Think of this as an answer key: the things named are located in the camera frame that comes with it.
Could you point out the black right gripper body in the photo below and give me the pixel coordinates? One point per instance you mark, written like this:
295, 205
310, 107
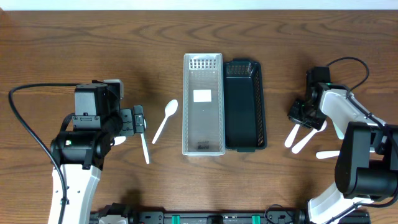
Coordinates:
306, 116

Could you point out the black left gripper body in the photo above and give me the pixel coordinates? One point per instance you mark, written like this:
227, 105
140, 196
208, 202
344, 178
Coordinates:
127, 128

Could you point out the white plastic spoon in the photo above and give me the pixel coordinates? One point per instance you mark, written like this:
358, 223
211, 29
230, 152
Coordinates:
301, 144

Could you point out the white plastic fork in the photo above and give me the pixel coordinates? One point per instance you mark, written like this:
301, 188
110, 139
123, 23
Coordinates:
291, 137

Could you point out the mint green plastic fork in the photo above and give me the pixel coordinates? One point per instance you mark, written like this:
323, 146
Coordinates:
339, 133

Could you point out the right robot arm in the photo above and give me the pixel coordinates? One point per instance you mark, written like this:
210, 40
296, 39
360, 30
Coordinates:
366, 167

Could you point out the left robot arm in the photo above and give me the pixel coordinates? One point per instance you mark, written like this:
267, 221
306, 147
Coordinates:
85, 138

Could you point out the white utensil under right arm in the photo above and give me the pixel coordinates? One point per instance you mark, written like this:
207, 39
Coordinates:
327, 154

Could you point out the white spoon under left arm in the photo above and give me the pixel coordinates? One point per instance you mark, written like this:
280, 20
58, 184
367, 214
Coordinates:
119, 140

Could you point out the white spoon near left gripper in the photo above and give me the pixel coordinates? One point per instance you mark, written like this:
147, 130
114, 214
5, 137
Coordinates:
169, 110

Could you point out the white label in basket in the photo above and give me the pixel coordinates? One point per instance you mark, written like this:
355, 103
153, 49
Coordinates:
201, 96

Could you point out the dark green mesh basket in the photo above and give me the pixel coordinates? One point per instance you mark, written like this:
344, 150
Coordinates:
244, 109

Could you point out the clear plastic mesh basket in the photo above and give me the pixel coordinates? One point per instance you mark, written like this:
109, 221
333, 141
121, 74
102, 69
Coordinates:
203, 123

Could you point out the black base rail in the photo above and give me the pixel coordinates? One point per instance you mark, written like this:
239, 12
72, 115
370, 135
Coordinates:
119, 213

